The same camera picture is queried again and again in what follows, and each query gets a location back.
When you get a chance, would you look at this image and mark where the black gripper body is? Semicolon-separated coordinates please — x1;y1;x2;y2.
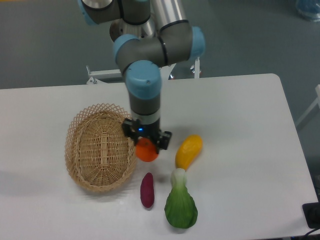
132;119;161;144

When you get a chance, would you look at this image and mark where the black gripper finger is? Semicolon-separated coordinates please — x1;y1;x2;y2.
121;118;138;145
155;131;172;154

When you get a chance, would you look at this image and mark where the orange fruit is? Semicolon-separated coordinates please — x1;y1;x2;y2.
135;137;159;162

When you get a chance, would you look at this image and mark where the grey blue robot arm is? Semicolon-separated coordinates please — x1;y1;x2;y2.
78;0;206;151

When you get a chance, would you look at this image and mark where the woven wicker basket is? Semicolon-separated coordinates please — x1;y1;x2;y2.
64;103;137;193

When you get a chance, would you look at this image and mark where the yellow mango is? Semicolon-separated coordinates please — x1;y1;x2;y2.
175;134;203;171

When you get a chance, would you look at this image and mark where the purple sweet potato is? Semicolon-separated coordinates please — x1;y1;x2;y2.
140;172;155;209

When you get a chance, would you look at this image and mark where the green bok choy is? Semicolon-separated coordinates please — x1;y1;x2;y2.
164;168;198;229

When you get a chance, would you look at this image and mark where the black device at table edge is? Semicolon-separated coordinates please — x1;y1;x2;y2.
302;202;320;229

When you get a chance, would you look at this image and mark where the blue bag in corner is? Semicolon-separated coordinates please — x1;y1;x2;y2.
295;0;320;22

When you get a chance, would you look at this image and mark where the white frame at right edge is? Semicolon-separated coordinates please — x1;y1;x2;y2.
295;84;320;131

